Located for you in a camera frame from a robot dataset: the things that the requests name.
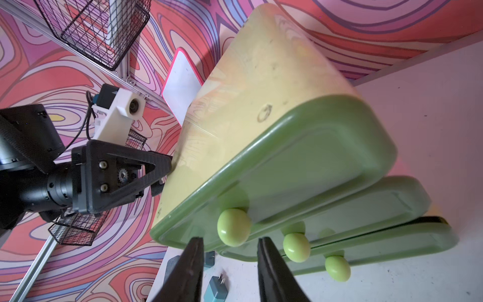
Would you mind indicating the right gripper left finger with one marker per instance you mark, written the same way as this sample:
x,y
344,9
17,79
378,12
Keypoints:
x,y
186,280

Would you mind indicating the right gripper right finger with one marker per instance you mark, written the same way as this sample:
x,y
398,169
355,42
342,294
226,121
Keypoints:
x,y
276,281

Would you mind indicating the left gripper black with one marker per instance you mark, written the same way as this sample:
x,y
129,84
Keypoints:
x,y
107,175

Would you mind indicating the teal plug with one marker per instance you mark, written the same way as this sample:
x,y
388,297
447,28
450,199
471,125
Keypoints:
x,y
216,290
209,259

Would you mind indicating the yellow green drawer cabinet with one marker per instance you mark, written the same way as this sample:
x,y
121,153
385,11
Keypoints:
x,y
269,68

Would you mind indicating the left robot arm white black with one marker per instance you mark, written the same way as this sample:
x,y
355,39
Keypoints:
x,y
31,180

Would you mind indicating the grey felt eraser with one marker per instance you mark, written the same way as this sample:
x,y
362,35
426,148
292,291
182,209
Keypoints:
x,y
171,264

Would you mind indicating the pink framed whiteboard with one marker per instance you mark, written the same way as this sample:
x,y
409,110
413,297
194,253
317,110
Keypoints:
x,y
182,84

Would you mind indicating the left black wire basket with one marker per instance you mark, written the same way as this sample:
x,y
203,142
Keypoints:
x,y
76,229

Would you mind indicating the black wire basket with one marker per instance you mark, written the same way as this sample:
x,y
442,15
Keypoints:
x,y
101,30
76,229

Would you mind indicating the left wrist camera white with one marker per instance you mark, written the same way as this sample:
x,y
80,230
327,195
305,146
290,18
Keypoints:
x,y
116,110

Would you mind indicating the back black wire basket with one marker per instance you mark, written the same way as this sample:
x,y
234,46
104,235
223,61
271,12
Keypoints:
x,y
101,30

